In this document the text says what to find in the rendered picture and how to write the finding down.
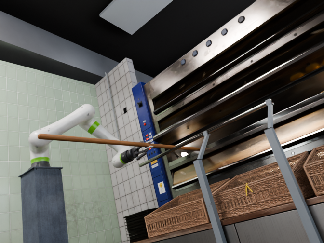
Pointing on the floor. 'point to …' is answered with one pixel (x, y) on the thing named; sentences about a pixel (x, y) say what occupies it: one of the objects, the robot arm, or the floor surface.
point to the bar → (313, 234)
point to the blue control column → (142, 113)
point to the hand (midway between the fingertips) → (148, 145)
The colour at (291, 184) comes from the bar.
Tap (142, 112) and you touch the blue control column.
